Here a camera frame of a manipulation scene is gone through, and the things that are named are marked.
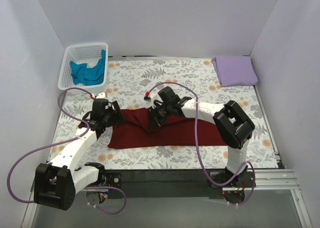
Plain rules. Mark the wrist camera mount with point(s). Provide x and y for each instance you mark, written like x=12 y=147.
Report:
x=151 y=98
x=100 y=100

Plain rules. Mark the floral table mat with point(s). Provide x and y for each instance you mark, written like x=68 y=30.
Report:
x=128 y=81

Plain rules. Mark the white plastic basket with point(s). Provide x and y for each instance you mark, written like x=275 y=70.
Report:
x=90 y=54

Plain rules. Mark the aluminium front rail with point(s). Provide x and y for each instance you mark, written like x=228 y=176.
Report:
x=265 y=179

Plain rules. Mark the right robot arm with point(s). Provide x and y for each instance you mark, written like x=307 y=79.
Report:
x=232 y=123

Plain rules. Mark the dark red t-shirt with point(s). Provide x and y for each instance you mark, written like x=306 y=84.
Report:
x=134 y=132

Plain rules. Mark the teal t-shirt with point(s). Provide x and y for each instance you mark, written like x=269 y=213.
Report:
x=89 y=76

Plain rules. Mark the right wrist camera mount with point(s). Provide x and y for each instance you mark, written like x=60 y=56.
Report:
x=151 y=98

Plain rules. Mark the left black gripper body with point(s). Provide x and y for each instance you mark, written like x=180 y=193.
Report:
x=114 y=113

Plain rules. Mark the folded purple t-shirt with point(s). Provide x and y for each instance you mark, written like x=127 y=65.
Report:
x=234 y=71

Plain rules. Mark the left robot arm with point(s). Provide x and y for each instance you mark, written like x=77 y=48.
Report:
x=56 y=183

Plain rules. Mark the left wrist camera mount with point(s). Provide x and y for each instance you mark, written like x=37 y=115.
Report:
x=100 y=100

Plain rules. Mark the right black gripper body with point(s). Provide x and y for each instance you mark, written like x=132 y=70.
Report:
x=157 y=115

